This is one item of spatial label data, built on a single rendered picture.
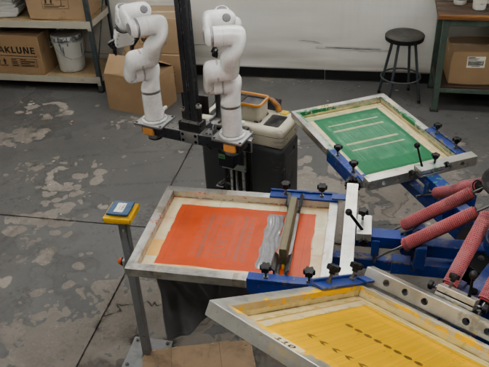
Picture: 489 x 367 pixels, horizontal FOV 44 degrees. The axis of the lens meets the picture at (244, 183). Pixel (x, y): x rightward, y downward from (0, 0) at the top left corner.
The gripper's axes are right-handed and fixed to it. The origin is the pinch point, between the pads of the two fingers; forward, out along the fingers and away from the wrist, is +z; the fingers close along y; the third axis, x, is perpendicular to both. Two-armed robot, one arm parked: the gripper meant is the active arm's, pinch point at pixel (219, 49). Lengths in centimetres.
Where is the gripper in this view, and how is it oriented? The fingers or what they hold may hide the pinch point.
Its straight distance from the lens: 319.0
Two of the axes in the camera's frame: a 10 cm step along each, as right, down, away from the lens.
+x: -8.9, -4.4, 1.4
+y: 4.5, -7.8, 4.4
